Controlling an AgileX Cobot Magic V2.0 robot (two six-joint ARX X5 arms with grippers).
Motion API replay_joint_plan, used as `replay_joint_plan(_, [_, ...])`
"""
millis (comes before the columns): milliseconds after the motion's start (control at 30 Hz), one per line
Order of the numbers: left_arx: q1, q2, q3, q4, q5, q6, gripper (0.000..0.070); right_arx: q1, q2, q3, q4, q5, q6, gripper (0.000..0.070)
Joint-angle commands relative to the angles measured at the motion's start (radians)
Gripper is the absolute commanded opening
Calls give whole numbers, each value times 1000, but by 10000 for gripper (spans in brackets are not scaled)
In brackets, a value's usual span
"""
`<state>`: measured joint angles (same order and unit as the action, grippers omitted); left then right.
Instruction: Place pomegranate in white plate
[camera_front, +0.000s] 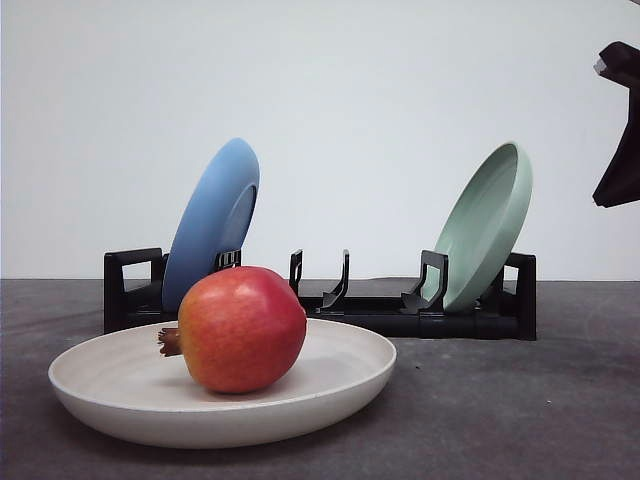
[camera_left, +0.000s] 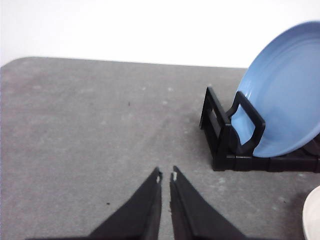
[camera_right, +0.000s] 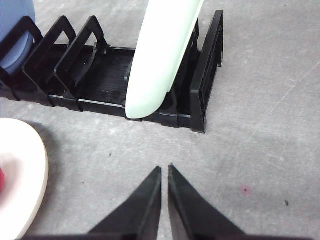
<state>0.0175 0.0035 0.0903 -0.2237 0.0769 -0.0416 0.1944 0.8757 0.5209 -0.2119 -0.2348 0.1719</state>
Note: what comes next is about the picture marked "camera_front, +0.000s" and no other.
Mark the light green plate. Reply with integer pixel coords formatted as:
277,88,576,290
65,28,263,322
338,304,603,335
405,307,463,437
438,142,533,311

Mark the blue plate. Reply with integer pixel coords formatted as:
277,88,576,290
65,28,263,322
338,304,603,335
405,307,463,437
162,138,261,313

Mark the red pomegranate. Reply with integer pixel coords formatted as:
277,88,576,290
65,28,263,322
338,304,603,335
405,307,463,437
158,266,308,394

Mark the white plate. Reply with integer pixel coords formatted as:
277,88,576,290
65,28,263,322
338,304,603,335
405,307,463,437
48,319,397,449

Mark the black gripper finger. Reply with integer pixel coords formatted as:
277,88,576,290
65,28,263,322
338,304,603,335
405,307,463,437
592,41,640,208

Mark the black plate rack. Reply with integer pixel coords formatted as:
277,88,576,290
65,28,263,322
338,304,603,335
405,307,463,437
104,248,537,341

